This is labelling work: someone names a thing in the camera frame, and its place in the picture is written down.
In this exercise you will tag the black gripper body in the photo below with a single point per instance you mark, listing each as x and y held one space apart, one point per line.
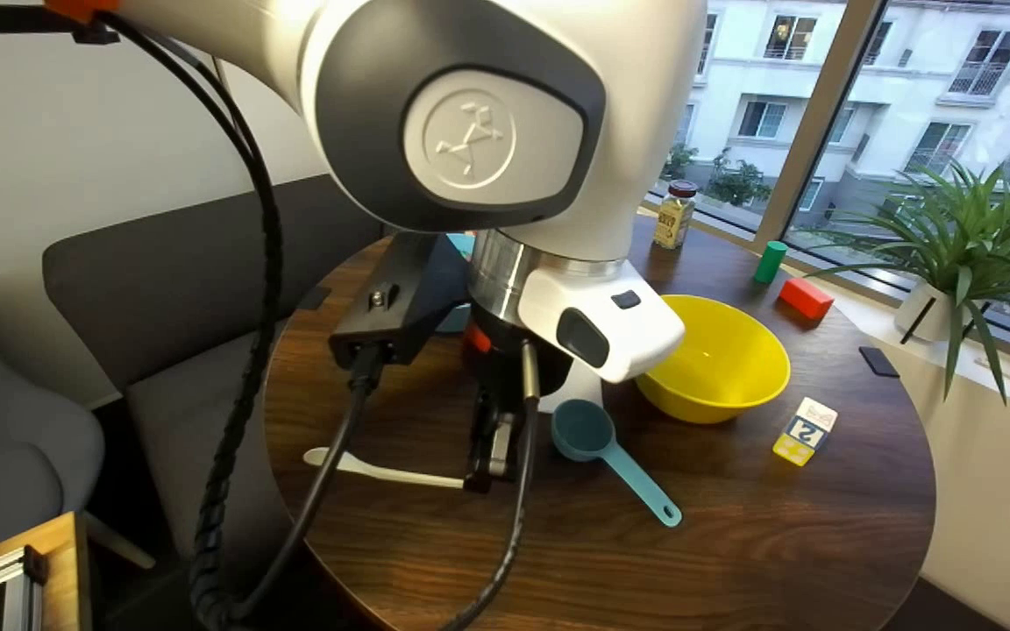
501 373

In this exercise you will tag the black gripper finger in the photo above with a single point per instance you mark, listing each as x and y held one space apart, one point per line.
479 450
508 445

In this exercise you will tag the wooden spoon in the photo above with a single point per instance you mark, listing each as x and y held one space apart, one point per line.
393 470

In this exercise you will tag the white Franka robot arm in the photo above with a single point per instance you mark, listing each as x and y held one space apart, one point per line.
646 92

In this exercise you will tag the teal measuring scoop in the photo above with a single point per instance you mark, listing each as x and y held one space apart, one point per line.
579 430

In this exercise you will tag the blue plastic bowl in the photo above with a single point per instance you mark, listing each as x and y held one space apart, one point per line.
460 243

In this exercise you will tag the yellow plastic bowl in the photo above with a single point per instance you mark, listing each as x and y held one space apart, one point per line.
719 351

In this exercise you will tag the glass jar yellow label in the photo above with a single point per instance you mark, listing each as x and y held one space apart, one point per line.
673 221

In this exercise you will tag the green wooden block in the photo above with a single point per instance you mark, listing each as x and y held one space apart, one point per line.
770 265

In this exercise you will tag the yellow white small carton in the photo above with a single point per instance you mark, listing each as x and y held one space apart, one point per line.
805 437

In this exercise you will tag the green bush outside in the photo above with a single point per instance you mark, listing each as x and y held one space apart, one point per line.
739 184

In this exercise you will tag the red wooden block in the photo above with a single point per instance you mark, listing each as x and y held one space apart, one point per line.
805 304

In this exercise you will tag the grey fabric sofa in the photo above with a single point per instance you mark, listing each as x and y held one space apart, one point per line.
177 281

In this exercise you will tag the black table edge pad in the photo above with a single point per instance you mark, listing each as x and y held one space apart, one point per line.
877 362

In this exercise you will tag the light grey armchair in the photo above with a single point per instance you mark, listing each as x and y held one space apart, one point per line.
16 432

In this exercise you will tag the green potted plant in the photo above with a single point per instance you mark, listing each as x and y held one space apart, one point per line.
973 234

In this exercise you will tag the white building outside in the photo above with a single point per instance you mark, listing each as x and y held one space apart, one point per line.
938 106

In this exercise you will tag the window frame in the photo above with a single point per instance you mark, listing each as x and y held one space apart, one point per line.
821 116

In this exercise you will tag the wooden cart aluminium frame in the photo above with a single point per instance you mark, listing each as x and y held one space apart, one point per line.
62 561

